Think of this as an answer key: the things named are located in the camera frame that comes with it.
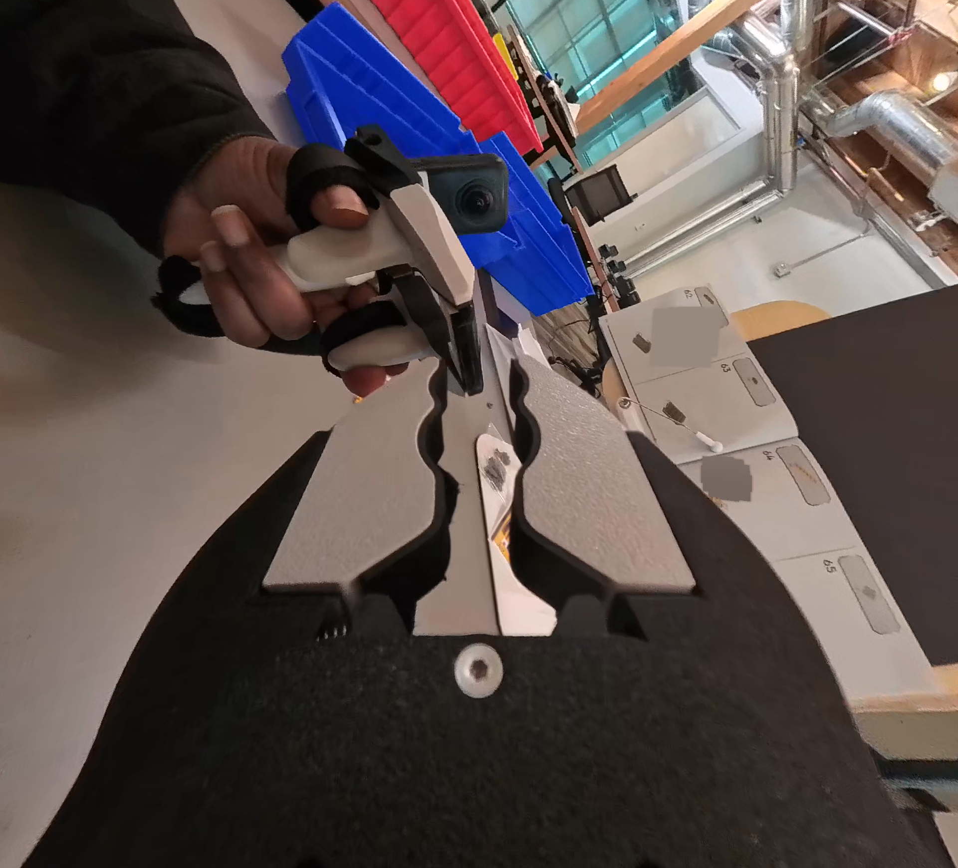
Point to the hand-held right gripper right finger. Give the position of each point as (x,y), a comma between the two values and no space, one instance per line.
(599,501)

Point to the red plastic bin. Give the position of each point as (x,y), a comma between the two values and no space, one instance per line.
(441,15)

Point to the orange printed leaflet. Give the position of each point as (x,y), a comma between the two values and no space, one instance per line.
(505,539)

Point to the person's left hand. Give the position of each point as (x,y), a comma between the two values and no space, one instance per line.
(247,224)

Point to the person's left forearm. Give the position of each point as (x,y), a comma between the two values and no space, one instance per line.
(112,60)

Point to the clear bag of black parts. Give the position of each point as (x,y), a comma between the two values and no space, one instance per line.
(498,468)

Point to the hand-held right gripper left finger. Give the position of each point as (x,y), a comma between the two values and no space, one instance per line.
(359,494)

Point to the thin white-tipped stick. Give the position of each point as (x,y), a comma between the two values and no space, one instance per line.
(707,441)

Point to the dark flat panel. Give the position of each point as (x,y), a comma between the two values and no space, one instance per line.
(883,449)

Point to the large glass window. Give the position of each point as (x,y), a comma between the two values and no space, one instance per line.
(591,0)

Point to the yellow plastic bin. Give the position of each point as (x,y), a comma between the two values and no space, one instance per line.
(505,52)

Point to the blue plastic bin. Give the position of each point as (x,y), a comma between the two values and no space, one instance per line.
(359,82)
(539,262)

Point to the black computer monitor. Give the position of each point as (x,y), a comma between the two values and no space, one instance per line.
(599,194)

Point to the open lego instruction booklet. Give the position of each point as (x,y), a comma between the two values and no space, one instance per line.
(696,389)

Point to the white oval tray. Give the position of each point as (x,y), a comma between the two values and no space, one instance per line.
(524,606)

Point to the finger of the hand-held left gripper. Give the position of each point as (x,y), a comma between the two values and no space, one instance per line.
(460,344)
(438,239)

